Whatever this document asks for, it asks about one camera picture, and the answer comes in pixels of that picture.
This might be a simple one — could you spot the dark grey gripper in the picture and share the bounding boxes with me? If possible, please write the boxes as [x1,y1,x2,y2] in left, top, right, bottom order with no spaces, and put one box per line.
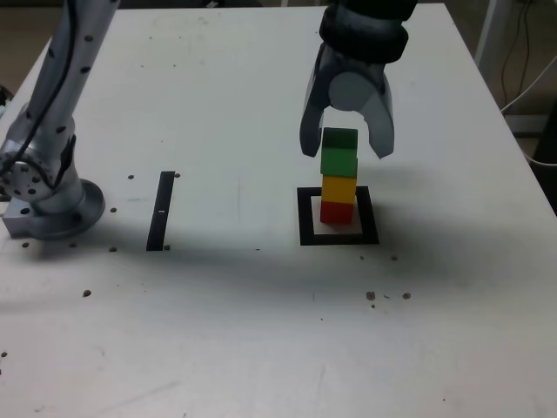
[299,43,396,160]

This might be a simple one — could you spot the green cube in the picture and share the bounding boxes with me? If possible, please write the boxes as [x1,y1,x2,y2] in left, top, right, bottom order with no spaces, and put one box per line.
[319,127,359,179]

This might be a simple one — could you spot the yellow cube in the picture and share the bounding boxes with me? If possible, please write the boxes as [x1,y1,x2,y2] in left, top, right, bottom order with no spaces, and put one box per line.
[320,173,358,205]

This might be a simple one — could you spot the red cube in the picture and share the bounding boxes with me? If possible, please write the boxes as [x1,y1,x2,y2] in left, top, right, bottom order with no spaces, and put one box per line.
[319,200,354,226]

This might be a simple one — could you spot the black tape square outline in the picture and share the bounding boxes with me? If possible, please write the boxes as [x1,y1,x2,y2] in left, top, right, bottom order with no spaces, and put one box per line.
[296,185,380,247]

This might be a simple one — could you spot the white shelf board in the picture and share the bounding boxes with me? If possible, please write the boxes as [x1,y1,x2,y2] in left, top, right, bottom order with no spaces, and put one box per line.
[504,113,557,137]

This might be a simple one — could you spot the black tape strip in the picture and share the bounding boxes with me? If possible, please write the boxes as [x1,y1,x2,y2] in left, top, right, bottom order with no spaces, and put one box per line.
[145,171,177,252]

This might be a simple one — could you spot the white frame post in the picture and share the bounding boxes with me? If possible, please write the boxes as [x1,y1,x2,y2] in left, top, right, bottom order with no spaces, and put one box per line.
[473,0,502,66]

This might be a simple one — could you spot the white cable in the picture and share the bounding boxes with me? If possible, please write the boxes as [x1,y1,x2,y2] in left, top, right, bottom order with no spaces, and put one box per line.
[500,56,557,167]

